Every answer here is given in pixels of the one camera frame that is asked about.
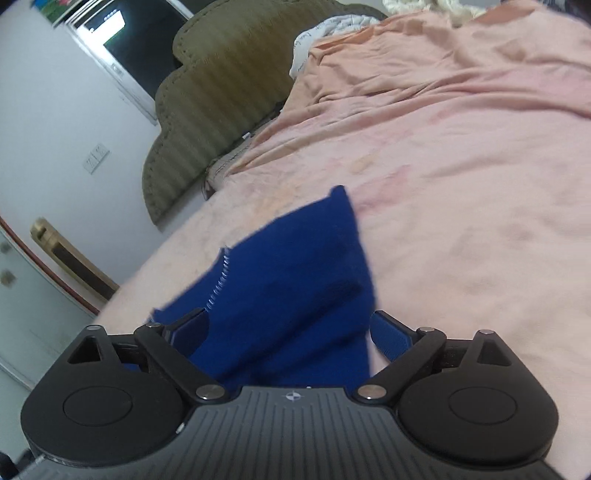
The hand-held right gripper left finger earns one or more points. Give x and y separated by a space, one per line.
189 328

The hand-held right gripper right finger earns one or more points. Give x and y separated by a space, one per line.
388 333

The blue knit garment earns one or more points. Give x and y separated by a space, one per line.
286 286

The brass framed panel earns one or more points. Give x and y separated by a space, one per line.
69 258

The grey pillow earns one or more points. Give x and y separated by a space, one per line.
219 168

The pink bed blanket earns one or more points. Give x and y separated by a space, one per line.
461 184

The olive striped headboard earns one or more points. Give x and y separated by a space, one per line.
217 83

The dark window behind headboard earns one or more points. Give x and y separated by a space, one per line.
138 41

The white printed pillow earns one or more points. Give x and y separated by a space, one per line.
318 34

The cream crumpled cloth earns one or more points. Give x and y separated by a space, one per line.
415 7

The white double wall switch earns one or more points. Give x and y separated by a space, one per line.
96 158

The green wall picture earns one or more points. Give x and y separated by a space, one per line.
57 8

